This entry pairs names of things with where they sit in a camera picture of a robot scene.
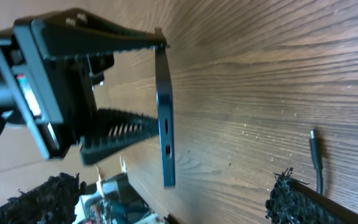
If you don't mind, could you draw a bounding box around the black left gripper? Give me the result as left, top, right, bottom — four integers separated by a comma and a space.
0, 8, 167, 166

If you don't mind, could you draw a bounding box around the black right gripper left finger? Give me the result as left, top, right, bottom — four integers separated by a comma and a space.
0, 172, 86, 224

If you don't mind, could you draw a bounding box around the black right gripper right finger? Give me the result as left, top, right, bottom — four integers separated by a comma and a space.
265, 168, 358, 224

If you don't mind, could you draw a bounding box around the smartphone with light blue screen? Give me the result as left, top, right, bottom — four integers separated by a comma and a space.
155, 28, 176, 188

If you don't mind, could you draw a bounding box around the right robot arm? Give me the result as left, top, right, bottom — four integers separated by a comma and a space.
0, 169, 358, 223

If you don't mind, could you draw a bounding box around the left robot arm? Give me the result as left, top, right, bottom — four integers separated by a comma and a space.
0, 8, 167, 165

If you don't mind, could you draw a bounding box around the black USB charging cable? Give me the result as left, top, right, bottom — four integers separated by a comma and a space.
309, 129, 324, 195

